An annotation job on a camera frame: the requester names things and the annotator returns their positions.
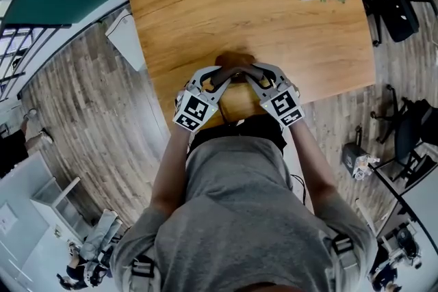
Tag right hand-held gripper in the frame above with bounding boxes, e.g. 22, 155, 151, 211
244, 62, 306, 128

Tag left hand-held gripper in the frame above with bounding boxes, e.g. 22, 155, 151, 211
172, 65, 237, 133

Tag brown object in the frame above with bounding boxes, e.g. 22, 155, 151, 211
211, 51, 263, 95

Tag person's left forearm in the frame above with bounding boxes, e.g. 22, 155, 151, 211
150, 124, 193, 217

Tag person's right forearm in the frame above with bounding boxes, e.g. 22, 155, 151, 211
289, 119, 340, 217

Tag black shorts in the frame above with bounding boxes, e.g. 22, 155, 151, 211
190, 114, 287, 157

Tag wooden table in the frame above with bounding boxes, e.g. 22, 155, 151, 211
121, 0, 376, 129

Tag white computer case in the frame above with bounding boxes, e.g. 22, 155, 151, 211
103, 8, 149, 73

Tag black cardboard box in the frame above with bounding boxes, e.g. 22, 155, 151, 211
342, 142, 361, 179

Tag clear bottle pack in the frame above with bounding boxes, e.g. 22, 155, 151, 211
353, 152, 381, 181

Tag person in grey shirt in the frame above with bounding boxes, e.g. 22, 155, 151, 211
109, 136, 379, 292

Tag black metal railing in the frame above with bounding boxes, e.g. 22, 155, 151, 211
0, 21, 73, 104

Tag white desk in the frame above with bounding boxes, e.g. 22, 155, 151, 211
372, 160, 438, 244

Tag white glass cabinet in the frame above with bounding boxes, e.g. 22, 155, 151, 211
0, 150, 90, 271

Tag black cable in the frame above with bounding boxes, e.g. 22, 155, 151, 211
290, 173, 308, 207

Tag grey harness strap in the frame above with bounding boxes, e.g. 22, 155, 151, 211
329, 231, 361, 271
131, 254, 159, 292

